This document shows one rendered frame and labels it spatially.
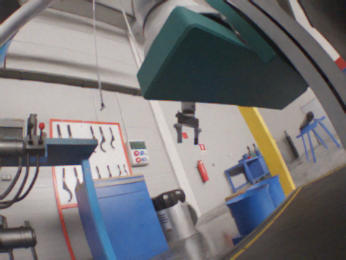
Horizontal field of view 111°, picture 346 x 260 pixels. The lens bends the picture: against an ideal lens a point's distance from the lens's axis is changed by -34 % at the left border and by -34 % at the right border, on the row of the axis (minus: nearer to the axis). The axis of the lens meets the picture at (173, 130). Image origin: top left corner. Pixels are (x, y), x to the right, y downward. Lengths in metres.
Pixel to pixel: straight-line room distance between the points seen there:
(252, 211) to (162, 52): 0.92
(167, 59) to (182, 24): 0.05
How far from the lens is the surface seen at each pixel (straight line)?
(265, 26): 0.36
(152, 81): 0.28
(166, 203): 2.30
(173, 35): 0.25
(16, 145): 1.07
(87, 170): 1.37
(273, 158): 1.96
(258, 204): 1.03
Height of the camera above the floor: 0.49
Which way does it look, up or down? 22 degrees up
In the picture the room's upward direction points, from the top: 21 degrees counter-clockwise
